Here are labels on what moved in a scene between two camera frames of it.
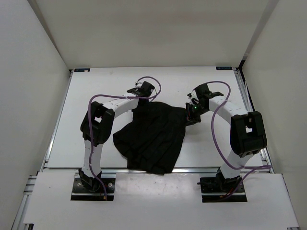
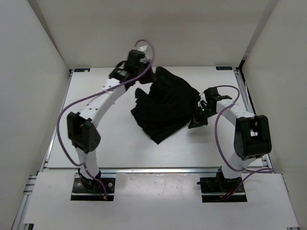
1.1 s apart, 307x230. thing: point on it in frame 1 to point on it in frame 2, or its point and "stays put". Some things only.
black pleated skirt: (152, 141) to (169, 104)
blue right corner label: (223, 68) stays put
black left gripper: (147, 102) to (150, 78)
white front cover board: (157, 199) stays put
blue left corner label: (86, 70) stays put
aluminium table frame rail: (45, 170) stays put
